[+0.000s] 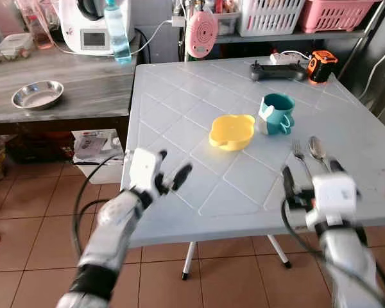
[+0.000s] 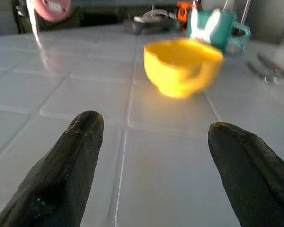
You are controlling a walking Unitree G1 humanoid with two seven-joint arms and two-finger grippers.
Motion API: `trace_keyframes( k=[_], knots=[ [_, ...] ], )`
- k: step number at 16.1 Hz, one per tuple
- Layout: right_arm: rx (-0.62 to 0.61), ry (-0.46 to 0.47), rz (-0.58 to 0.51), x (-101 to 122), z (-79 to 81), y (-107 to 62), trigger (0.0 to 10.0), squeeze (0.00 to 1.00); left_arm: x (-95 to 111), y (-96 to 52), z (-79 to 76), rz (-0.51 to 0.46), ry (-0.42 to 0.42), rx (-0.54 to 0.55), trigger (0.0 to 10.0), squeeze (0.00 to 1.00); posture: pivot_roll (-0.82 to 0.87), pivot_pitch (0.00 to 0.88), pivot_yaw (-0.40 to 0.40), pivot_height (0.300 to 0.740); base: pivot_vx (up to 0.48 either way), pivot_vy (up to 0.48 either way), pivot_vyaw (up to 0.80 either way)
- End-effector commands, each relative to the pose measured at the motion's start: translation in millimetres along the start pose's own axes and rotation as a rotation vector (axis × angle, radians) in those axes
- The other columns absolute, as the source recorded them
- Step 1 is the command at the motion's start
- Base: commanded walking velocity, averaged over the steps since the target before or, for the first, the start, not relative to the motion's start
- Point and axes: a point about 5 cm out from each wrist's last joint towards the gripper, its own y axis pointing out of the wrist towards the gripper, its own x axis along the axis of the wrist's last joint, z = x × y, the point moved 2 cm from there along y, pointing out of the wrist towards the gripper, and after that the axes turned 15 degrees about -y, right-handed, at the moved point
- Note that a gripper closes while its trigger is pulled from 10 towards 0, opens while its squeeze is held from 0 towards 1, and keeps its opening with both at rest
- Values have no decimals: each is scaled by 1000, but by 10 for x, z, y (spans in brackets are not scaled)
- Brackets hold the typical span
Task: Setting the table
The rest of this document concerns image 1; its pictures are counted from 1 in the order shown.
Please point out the yellow plastic bowl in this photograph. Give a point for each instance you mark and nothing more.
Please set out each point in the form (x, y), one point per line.
(232, 131)

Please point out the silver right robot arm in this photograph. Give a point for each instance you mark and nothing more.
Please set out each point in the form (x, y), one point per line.
(350, 263)

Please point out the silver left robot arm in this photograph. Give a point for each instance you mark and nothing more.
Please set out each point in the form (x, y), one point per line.
(112, 228)

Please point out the steel spoon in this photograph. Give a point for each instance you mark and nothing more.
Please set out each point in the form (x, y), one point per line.
(318, 147)

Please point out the steel fork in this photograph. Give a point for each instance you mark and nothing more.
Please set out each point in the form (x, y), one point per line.
(299, 154)

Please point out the white plastic folding table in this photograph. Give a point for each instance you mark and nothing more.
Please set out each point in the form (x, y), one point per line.
(179, 128)

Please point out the white table leg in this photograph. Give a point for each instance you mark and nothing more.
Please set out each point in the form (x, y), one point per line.
(280, 251)
(189, 260)

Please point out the white storage box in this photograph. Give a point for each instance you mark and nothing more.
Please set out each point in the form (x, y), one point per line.
(97, 154)

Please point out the teal mug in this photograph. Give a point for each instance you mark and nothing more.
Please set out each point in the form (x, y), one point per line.
(279, 112)

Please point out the orange and black device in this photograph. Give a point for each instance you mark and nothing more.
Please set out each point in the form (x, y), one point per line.
(322, 66)

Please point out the grey wooden counter table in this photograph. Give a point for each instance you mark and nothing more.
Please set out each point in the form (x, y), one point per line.
(83, 90)

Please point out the black remote controller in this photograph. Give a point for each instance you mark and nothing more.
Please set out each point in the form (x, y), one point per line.
(277, 72)

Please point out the white power strip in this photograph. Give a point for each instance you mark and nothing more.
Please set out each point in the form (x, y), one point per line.
(289, 58)

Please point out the clear blue water bottle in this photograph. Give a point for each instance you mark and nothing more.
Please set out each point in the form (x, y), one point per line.
(118, 35)

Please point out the pink round device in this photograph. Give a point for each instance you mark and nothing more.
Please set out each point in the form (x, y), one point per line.
(201, 33)

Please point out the stainless steel bowl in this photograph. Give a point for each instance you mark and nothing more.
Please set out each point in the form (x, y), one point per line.
(37, 95)

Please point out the white kitchen machine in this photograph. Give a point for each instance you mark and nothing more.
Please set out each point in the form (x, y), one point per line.
(90, 25)

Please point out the pink plastic basket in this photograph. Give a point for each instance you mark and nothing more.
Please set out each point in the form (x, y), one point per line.
(337, 16)

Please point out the white plastic basket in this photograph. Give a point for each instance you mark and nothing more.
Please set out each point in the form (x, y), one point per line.
(271, 18)

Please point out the pink plastic jug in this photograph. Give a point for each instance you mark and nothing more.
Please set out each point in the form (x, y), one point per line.
(38, 25)

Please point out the clear plastic container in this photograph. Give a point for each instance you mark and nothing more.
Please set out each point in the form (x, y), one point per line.
(16, 46)

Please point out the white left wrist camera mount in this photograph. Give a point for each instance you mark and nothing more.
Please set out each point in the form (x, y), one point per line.
(143, 168)

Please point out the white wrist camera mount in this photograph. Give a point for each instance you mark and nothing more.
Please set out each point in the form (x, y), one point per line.
(332, 196)
(143, 168)

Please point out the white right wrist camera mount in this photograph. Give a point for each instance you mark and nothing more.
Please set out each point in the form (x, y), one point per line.
(332, 196)

